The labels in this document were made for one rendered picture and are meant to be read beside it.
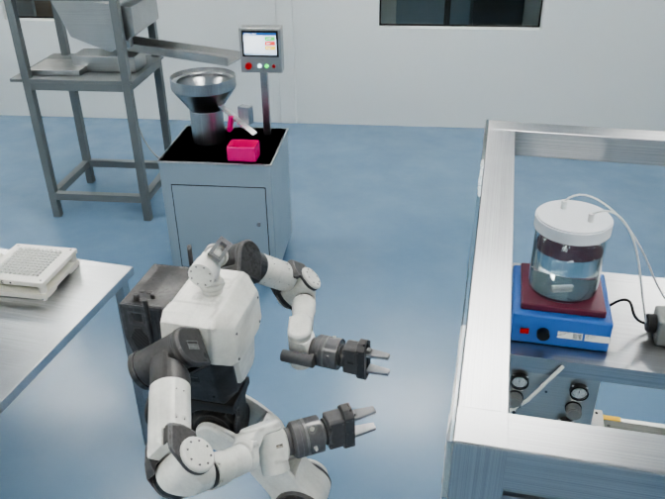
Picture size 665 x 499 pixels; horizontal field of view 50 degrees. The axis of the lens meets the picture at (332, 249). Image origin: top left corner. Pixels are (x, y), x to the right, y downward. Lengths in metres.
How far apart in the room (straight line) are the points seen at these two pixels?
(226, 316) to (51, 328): 0.90
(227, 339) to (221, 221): 2.33
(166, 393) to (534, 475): 0.95
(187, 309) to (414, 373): 1.94
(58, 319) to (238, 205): 1.67
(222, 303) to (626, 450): 1.16
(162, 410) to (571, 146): 1.04
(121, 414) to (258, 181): 1.39
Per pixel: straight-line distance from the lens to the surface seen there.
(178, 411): 1.56
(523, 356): 1.54
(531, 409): 1.63
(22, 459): 3.40
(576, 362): 1.55
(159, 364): 1.64
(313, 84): 6.52
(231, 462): 1.58
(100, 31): 4.76
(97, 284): 2.70
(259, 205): 3.94
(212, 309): 1.76
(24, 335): 2.53
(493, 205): 1.29
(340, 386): 3.45
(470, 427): 0.82
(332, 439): 1.74
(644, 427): 2.08
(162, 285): 1.88
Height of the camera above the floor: 2.26
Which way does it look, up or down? 30 degrees down
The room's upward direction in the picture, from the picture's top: 1 degrees counter-clockwise
